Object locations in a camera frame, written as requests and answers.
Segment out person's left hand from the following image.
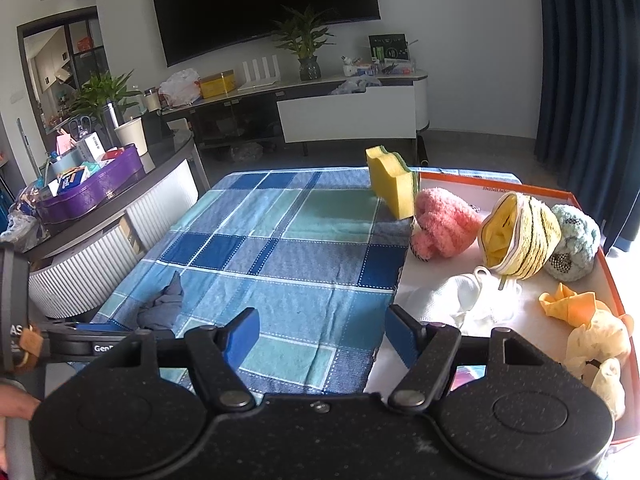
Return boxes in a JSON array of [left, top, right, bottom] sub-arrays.
[[0, 379, 43, 471]]

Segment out cream scrunchie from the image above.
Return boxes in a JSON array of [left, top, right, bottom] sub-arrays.
[[565, 310, 632, 422]]

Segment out clear plastic bag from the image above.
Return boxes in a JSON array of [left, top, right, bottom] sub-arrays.
[[227, 141, 265, 162]]

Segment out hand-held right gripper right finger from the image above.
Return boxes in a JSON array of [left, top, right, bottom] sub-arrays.
[[385, 304, 545, 409]]

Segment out white router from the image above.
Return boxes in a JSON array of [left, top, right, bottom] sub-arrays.
[[237, 57, 282, 92]]

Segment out purple oval tin tray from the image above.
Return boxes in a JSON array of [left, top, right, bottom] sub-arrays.
[[32, 144, 147, 226]]

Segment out leafy green potted plant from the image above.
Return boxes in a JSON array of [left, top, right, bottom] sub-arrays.
[[67, 71, 146, 147]]

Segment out white face mask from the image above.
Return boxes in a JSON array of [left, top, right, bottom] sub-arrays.
[[400, 266, 523, 337]]

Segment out dark green box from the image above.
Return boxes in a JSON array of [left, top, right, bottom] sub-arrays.
[[368, 34, 411, 63]]

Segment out white box with barcode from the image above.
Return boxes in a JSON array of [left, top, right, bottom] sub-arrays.
[[75, 132, 108, 163]]

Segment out white box with orange rim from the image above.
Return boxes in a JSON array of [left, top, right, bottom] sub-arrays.
[[364, 170, 640, 461]]

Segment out dark top ribbed side cabinet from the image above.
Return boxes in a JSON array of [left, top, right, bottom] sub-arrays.
[[0, 120, 211, 320]]

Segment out white paper cup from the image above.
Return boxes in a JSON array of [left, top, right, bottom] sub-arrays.
[[114, 117, 149, 157]]

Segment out black television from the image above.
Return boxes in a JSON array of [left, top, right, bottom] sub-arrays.
[[149, 0, 381, 68]]

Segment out dark framed glass door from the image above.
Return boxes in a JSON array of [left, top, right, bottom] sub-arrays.
[[17, 6, 108, 137]]

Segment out yellow sponge with green pad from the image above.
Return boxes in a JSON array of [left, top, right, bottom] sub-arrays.
[[366, 146, 420, 221]]

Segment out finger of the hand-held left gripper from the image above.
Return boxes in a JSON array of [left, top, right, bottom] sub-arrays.
[[37, 321, 176, 362]]

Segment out colourful tissue packet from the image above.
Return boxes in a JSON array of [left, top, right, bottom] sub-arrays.
[[450, 365, 488, 394]]

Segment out white plastic bag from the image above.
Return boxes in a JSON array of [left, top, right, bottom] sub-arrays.
[[159, 69, 202, 108]]

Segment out pink fluffy sock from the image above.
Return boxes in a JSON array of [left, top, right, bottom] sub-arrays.
[[410, 187, 483, 263]]

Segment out yellow tin box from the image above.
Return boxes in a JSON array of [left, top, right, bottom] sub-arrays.
[[199, 70, 237, 100]]

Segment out bamboo plant in glass vase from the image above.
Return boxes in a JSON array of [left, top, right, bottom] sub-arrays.
[[272, 5, 341, 82]]

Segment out crumpled plastic bags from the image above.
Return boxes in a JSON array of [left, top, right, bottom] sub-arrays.
[[0, 195, 51, 253]]

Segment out dark blue curtain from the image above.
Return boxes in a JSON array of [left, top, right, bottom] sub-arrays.
[[532, 0, 640, 256]]

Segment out white open drawer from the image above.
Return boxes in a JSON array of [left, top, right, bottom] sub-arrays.
[[276, 84, 417, 145]]

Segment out blue grey cloth in drawer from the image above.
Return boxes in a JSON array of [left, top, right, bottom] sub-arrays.
[[330, 76, 383, 96]]

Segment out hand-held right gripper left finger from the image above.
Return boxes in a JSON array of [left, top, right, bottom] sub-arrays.
[[117, 307, 261, 409]]

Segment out light blue fluffy sock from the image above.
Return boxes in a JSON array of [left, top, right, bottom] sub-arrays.
[[542, 203, 602, 282]]

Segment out blue checked tablecloth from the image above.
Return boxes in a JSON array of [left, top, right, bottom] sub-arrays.
[[92, 167, 521, 397]]

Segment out clear plastic tray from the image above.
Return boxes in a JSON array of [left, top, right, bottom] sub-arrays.
[[372, 57, 417, 77]]

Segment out long media cabinet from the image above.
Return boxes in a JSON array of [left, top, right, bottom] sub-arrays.
[[160, 67, 430, 157]]

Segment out yellow striped knit pouch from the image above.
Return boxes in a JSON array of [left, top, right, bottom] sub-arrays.
[[478, 191, 563, 281]]

